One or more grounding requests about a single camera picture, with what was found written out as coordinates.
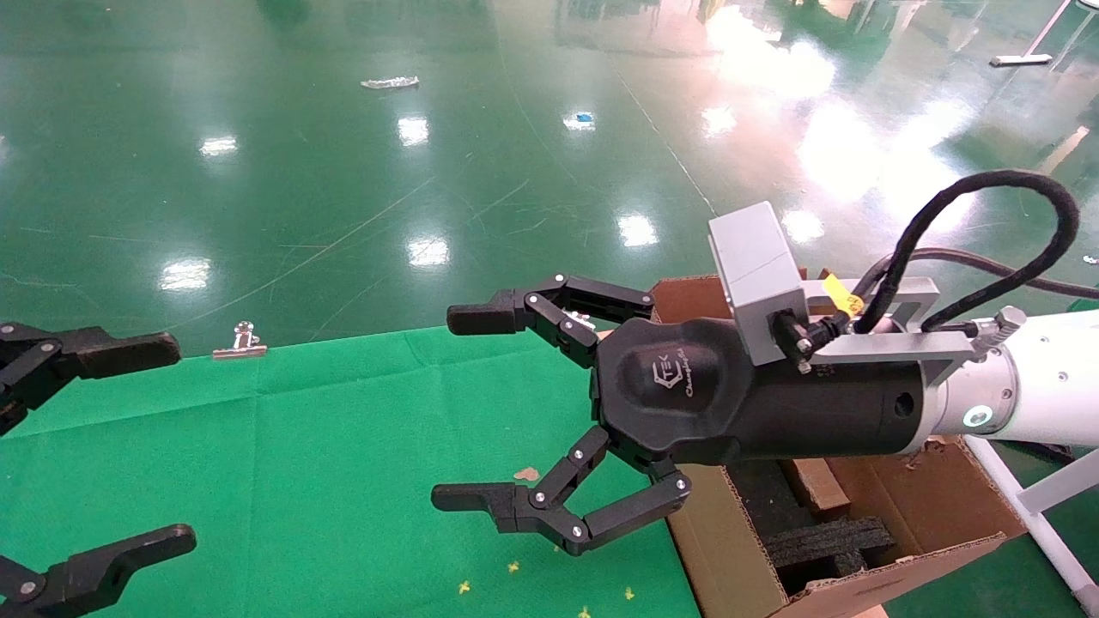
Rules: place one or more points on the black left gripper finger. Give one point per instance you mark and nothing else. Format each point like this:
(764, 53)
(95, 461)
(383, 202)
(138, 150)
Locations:
(103, 571)
(120, 352)

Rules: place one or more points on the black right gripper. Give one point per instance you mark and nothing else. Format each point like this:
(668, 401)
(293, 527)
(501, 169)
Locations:
(687, 403)

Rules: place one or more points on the small brown cardboard box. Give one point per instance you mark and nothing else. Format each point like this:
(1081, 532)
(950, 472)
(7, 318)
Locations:
(820, 489)

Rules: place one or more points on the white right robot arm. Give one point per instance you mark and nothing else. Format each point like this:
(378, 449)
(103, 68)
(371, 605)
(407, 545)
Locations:
(1047, 382)

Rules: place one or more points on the small brown cardboard scrap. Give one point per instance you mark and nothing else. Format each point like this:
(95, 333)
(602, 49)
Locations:
(527, 474)

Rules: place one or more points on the large open cardboard carton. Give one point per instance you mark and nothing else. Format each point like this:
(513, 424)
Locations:
(730, 549)

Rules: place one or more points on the silver binder clip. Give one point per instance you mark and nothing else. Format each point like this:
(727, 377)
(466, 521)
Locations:
(580, 318)
(240, 346)

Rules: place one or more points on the green table cloth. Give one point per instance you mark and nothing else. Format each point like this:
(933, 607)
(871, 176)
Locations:
(300, 463)

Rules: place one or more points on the black foam insert block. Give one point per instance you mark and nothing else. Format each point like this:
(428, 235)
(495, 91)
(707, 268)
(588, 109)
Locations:
(824, 541)

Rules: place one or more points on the white floor litter strip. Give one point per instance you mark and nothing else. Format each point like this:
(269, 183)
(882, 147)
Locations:
(391, 82)

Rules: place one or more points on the white bar stand base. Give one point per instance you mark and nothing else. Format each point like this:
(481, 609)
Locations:
(1020, 60)

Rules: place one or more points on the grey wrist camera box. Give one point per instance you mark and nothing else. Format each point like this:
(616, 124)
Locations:
(760, 266)

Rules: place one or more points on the grey metal camera bracket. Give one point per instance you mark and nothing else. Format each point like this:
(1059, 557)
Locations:
(893, 346)

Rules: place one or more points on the white pipe frame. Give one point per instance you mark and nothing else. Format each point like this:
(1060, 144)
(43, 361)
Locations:
(1043, 515)

